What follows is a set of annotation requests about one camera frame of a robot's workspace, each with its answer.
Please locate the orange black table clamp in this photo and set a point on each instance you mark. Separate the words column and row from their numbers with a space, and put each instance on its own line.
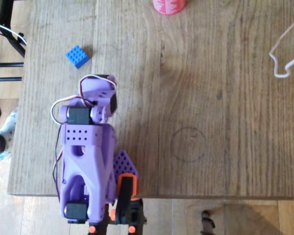
column 125, row 193

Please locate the blue toy brick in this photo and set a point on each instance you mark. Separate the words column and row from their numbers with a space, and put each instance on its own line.
column 77, row 56

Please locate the purple robot arm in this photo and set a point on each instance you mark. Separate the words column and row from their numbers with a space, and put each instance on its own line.
column 88, row 171

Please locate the red printed cup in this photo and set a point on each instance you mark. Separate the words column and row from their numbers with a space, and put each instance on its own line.
column 169, row 6

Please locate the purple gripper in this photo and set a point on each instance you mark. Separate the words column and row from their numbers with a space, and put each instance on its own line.
column 111, row 102

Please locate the black metal chair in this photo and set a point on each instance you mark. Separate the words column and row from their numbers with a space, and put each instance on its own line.
column 14, row 39

